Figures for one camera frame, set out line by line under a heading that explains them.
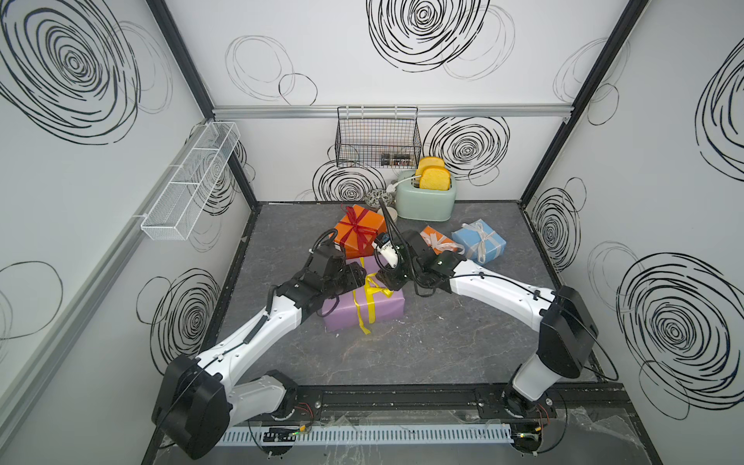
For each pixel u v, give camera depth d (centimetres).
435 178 102
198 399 38
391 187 108
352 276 71
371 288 81
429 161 104
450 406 75
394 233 62
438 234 99
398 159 87
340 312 77
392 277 72
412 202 108
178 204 73
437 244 97
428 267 62
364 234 96
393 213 109
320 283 61
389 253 73
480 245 96
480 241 98
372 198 120
